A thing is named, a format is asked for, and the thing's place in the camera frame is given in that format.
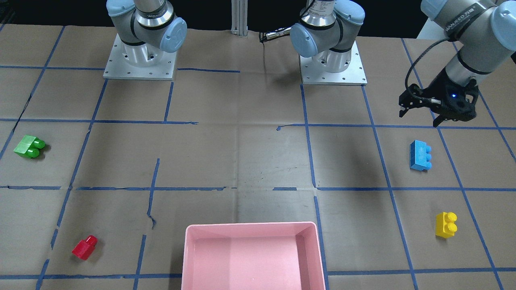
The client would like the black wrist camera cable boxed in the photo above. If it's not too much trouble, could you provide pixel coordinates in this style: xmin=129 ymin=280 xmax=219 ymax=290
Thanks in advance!
xmin=405 ymin=37 xmax=454 ymax=105

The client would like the blue toy block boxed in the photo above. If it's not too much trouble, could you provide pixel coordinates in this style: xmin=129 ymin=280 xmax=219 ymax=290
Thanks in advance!
xmin=410 ymin=140 xmax=432 ymax=171

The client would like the yellow toy block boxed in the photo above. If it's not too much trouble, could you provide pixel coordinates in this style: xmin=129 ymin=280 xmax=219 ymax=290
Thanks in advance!
xmin=435 ymin=212 xmax=458 ymax=239

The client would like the red toy block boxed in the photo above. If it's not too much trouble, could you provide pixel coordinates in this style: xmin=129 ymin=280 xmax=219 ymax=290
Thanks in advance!
xmin=72 ymin=235 xmax=98 ymax=261

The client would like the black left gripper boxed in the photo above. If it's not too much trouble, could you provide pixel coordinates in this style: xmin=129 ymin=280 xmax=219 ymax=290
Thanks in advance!
xmin=399 ymin=69 xmax=479 ymax=127

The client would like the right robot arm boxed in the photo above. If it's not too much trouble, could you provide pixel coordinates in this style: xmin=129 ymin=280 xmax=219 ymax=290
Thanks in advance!
xmin=106 ymin=0 xmax=187 ymax=67

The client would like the aluminium frame post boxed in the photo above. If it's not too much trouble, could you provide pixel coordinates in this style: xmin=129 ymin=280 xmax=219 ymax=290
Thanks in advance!
xmin=230 ymin=0 xmax=248 ymax=38

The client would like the pink plastic box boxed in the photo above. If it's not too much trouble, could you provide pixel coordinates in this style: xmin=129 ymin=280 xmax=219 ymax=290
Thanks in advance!
xmin=181 ymin=222 xmax=326 ymax=290

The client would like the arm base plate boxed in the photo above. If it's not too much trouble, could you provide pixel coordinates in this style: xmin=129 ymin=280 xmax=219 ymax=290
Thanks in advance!
xmin=299 ymin=42 xmax=368 ymax=86
xmin=103 ymin=35 xmax=177 ymax=81

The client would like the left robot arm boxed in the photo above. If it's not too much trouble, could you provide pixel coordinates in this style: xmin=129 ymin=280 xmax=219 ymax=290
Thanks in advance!
xmin=289 ymin=0 xmax=515 ymax=127

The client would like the green toy block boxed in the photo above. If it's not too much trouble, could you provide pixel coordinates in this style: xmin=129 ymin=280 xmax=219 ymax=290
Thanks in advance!
xmin=13 ymin=135 xmax=46 ymax=159

